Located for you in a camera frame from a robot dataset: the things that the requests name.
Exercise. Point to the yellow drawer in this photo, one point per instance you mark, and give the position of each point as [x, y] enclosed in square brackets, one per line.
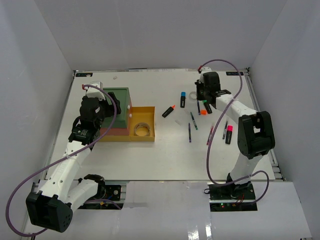
[142, 114]

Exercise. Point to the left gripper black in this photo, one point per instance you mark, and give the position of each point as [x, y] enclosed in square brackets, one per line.
[110, 108]

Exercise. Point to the grey duct tape roll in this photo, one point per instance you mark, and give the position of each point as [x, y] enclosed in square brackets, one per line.
[142, 129]

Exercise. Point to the small clear tape roll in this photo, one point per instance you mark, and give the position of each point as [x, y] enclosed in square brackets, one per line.
[193, 96]

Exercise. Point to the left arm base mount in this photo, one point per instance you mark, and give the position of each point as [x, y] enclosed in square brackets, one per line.
[109, 198]

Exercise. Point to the left black corner label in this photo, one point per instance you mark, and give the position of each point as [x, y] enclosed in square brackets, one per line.
[83, 74]

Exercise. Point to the red pen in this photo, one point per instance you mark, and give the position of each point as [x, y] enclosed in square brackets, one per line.
[210, 133]

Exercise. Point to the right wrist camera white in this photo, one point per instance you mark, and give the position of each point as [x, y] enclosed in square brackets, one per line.
[203, 69]

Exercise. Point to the black pen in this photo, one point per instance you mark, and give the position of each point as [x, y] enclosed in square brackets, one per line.
[225, 130]

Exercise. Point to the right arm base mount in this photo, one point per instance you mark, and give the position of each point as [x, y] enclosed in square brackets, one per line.
[223, 199]

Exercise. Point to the pink cap black highlighter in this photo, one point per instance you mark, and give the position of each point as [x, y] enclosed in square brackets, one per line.
[228, 136]

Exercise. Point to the green pen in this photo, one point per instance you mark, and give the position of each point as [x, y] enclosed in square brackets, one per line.
[193, 120]

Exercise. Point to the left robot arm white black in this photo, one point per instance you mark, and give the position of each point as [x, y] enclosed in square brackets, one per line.
[55, 203]

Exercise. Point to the green drawer cabinet box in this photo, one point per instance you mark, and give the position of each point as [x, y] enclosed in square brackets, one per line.
[120, 130]

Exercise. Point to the green cap black highlighter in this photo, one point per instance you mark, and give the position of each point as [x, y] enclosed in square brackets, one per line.
[207, 107]

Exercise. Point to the blue pen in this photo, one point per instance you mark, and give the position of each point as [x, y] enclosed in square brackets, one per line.
[198, 108]

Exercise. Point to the black corner label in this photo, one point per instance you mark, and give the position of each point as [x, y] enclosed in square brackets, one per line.
[234, 73]
[83, 74]

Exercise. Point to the right black corner label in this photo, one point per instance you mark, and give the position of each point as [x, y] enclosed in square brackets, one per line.
[234, 73]

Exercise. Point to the purple pen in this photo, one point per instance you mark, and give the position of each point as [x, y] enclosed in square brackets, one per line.
[189, 133]

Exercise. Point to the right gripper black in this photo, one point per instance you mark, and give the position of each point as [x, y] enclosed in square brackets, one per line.
[198, 86]

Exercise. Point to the uncapped orange highlighter black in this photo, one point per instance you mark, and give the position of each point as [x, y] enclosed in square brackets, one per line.
[168, 111]

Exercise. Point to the blue cap black highlighter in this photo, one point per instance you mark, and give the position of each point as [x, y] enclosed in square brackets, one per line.
[183, 99]

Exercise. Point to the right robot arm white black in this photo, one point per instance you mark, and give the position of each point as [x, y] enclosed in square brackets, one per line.
[255, 134]

